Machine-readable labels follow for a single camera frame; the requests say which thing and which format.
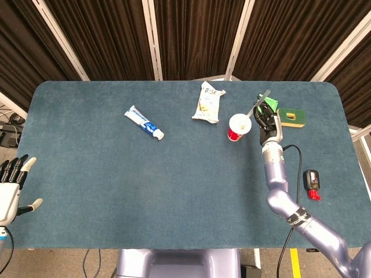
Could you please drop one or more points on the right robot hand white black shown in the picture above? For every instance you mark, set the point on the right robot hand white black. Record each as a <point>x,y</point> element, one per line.
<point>272,130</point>

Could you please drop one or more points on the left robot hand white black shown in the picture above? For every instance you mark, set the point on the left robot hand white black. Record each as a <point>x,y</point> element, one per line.
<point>8,199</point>

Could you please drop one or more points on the transparent plastic straw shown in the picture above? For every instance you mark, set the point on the transparent plastic straw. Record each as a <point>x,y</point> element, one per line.
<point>262,100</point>

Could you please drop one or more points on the red paper cup white lid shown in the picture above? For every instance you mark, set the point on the red paper cup white lid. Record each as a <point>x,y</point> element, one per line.
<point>240,127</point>

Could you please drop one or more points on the green sachet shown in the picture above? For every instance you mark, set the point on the green sachet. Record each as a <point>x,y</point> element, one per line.
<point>272,102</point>

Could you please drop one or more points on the green yellow sponge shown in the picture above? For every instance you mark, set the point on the green yellow sponge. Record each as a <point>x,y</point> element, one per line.
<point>298,116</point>

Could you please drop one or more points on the black floor device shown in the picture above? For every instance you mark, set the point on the black floor device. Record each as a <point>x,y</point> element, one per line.
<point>8,137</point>

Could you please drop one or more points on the black bottle red cap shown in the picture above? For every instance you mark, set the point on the black bottle red cap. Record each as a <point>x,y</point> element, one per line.
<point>311,179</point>

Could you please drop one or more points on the white snack bag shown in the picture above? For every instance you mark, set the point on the white snack bag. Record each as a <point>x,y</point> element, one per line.
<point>207,104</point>

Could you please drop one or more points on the dark brown curtain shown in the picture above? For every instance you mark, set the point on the dark brown curtain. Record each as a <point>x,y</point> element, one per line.
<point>197,37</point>
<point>290,37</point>
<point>23,52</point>
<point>356,87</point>
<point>101,37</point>

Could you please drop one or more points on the blue felt table cover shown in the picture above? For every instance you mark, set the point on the blue felt table cover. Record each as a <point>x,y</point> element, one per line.
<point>116,188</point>

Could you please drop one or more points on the white table leg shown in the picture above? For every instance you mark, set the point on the white table leg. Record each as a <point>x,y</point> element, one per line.
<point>257,257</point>

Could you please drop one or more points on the white blue toothpaste tube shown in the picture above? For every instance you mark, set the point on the white blue toothpaste tube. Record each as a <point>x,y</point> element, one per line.
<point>143,121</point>

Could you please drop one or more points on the purple robot torso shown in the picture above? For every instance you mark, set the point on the purple robot torso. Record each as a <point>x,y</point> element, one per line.
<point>174,260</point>

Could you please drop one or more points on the white partition post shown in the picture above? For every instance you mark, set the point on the white partition post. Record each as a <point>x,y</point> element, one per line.
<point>152,40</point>
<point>342,50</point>
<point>236,40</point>
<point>61,40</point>

